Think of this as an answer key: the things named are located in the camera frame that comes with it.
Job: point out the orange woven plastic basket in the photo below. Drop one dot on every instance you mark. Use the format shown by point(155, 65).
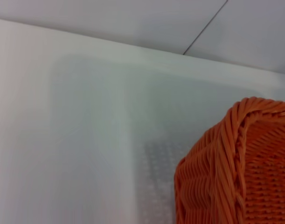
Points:
point(254, 175)

